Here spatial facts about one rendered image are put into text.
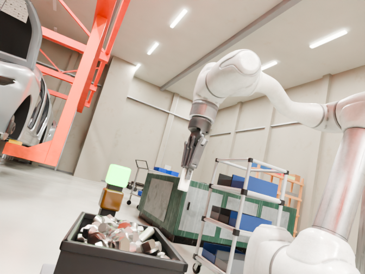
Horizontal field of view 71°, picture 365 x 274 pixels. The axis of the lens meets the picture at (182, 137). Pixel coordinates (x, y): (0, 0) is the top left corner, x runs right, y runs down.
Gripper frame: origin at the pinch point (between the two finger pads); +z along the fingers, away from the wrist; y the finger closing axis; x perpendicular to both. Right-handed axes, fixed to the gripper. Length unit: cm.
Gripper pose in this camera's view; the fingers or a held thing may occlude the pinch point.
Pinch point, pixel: (184, 179)
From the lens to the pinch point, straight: 82.9
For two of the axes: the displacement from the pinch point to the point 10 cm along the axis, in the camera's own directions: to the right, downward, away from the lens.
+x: -8.7, -3.4, -3.5
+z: -2.7, 9.3, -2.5
